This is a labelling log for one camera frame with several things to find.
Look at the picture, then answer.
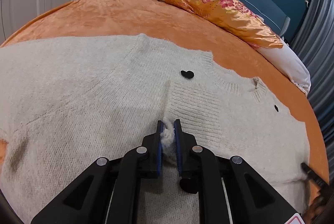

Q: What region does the cream knitted sweater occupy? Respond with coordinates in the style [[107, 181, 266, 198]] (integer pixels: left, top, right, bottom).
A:
[[1, 34, 310, 223]]

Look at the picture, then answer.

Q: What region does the person's right hand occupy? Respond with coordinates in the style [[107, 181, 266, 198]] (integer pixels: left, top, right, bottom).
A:
[[302, 180, 333, 223]]

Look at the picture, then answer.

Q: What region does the grey pleated curtain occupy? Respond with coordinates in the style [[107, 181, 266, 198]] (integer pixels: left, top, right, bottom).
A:
[[292, 0, 334, 181]]

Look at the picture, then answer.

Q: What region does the orange velvet bedspread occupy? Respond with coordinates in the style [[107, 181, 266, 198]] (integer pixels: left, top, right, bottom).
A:
[[1, 0, 329, 179]]

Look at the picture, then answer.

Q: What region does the orange floral satin pillowcase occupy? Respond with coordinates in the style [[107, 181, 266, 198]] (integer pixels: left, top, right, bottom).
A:
[[165, 0, 283, 48]]

